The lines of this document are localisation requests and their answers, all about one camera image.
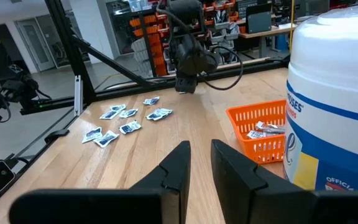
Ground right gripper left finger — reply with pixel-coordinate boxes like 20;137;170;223
9;140;191;224

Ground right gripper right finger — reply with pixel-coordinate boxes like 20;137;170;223
210;139;358;224

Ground Lysol wipes canister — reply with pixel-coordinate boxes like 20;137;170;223
283;1;358;192

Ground orange plastic basket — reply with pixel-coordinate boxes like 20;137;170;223
225;99;288;165

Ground shelving rack orange bins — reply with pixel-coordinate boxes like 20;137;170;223
110;0;251;77

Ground white stacked storage bins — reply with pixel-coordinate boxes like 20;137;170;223
131;37;154;78

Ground grey laptop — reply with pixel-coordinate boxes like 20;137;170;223
246;2;273;34

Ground wooden desk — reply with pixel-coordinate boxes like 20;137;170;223
239;24;298;58

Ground white square column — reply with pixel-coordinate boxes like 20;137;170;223
68;0;115;65

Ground black table clamp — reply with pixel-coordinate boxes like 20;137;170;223
44;128;71;144

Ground silver aluminium bar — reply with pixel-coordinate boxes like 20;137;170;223
73;74;83;117

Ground grey glass door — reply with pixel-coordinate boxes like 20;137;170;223
13;17;57;72

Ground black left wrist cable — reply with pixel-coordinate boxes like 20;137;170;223
197;45;244;91

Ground yellow hanging cord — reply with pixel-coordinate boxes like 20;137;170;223
289;0;295;52

